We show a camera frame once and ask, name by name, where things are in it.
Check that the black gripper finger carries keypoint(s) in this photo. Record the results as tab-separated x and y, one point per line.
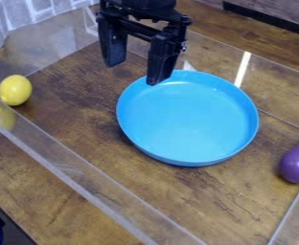
165	49
112	44

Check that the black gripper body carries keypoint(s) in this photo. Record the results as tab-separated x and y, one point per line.
142	18

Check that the blue round tray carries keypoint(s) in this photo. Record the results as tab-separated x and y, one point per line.
191	121

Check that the yellow lemon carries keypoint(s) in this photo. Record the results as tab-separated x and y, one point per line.
15	90

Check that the clear acrylic enclosure wall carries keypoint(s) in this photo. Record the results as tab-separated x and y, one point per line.
76	185

